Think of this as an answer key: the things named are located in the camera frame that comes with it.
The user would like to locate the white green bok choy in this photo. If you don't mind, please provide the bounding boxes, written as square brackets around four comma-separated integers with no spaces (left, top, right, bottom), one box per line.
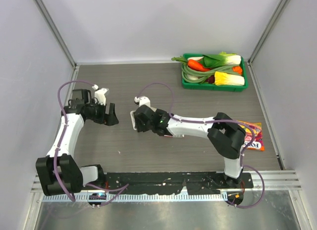
[202,52,242,68]

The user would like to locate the green long beans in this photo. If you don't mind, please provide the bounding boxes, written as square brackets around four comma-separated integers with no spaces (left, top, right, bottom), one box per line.
[181,64,239,84]

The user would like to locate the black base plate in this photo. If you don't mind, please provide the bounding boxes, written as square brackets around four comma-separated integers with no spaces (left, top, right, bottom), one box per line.
[93,172,254,195]

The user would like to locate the orange candy bag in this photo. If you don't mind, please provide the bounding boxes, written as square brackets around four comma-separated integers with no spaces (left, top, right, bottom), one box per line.
[239,120,264,151]

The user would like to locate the white slotted cable duct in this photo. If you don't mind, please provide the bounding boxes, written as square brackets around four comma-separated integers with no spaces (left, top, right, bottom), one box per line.
[42,192,228,202]

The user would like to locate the green plastic tray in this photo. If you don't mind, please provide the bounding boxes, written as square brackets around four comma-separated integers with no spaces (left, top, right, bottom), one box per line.
[172,53,249,92]

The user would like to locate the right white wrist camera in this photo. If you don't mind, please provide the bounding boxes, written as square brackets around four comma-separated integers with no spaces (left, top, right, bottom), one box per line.
[134,96,151,107]

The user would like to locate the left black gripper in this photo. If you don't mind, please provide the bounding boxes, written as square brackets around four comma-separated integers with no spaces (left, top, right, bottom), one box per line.
[87,99,119,126]

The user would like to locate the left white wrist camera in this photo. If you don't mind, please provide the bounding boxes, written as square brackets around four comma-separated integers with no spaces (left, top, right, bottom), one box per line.
[92,84,109,105]

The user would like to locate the yellow napa cabbage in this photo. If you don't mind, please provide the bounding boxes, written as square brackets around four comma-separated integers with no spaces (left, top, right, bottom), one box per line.
[214,71,245,86]

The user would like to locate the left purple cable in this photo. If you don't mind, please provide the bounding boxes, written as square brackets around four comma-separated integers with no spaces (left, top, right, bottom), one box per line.
[53,80,129,207]

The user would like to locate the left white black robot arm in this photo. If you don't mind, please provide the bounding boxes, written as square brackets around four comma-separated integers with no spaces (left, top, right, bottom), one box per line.
[36,87,119,196]

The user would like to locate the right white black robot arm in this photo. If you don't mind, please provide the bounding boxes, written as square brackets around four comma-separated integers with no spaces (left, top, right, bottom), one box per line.
[130,105,246,188]

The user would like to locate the small orange carrot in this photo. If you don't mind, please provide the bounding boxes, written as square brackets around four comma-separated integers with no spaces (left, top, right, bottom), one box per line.
[232,66,243,76]

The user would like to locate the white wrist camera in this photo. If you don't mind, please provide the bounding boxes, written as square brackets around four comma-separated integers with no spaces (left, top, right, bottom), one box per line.
[92,84,109,105]
[134,96,151,107]

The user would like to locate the aluminium front rail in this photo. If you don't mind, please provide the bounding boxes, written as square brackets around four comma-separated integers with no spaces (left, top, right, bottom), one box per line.
[31,170,302,193]

